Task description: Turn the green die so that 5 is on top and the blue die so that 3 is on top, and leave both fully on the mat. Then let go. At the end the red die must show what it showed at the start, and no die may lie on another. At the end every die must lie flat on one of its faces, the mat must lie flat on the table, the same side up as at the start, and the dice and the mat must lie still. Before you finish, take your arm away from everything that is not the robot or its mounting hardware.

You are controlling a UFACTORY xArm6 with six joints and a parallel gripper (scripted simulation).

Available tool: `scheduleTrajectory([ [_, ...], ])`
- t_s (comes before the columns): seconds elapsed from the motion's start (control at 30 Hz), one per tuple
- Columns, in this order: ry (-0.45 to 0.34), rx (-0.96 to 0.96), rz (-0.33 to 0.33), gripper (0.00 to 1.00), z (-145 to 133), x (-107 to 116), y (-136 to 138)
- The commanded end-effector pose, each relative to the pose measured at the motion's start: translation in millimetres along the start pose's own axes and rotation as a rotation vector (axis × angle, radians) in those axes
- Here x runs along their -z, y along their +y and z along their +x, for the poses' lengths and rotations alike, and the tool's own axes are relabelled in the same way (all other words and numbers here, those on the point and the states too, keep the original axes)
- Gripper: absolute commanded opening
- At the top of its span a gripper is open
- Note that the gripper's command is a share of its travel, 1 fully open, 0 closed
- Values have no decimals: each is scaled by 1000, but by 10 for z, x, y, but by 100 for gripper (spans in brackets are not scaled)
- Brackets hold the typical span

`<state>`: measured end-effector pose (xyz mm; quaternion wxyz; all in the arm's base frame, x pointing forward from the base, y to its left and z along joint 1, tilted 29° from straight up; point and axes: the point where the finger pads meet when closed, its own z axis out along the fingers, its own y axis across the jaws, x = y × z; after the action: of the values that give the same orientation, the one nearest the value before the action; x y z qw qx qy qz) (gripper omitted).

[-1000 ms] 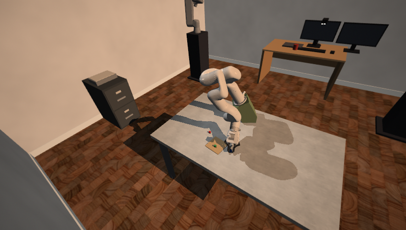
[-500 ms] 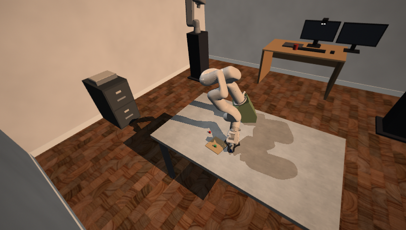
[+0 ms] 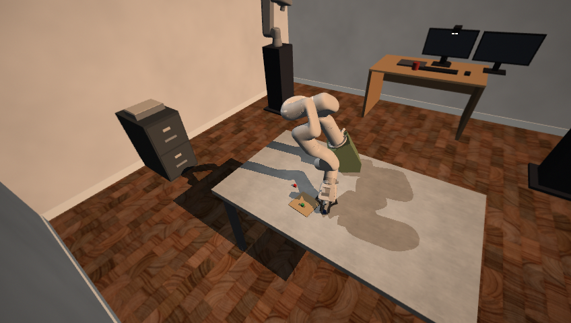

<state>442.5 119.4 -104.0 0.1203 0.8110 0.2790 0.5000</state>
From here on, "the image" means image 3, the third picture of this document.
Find tan flat mat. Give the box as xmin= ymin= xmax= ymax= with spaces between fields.
xmin=289 ymin=192 xmax=320 ymax=217

